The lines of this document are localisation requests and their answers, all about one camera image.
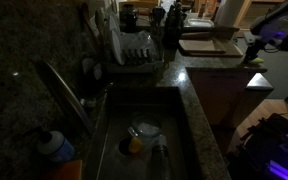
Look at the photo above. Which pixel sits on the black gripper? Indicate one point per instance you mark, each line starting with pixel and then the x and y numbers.
pixel 252 51

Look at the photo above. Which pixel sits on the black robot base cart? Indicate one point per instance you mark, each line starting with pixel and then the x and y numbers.
pixel 262 153

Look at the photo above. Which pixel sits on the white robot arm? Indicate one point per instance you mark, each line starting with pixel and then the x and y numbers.
pixel 271 28

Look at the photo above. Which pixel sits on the wooden cabinet under counter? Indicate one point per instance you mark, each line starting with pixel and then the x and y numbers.
pixel 228 95

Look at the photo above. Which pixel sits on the large lower wooden cutting board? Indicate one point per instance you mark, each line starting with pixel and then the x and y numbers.
pixel 231 50

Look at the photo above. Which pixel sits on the white paper towel roll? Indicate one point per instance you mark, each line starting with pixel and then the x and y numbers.
pixel 228 12

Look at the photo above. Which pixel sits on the light wooden cutting board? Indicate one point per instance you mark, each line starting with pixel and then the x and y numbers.
pixel 201 46

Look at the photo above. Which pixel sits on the black knife block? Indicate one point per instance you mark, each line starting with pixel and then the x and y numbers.
pixel 174 25

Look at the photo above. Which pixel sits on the white dish rack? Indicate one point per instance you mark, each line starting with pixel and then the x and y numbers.
pixel 140 53

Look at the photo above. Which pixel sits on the glass bowl in sink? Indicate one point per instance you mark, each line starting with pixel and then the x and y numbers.
pixel 146 126

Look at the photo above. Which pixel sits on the white plate in rack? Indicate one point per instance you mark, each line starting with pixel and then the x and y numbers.
pixel 117 48

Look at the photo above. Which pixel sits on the stainless steel sink basin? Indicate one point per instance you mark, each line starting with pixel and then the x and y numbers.
pixel 110 159

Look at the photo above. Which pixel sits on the dark bottle in sink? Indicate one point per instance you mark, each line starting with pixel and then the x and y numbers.
pixel 160 168

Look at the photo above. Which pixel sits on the yellow item in sink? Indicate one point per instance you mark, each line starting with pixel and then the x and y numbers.
pixel 135 145

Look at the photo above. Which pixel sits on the curved chrome faucet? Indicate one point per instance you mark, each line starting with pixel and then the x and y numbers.
pixel 65 98

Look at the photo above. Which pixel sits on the blue white soap dispenser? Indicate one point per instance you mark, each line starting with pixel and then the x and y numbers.
pixel 53 145

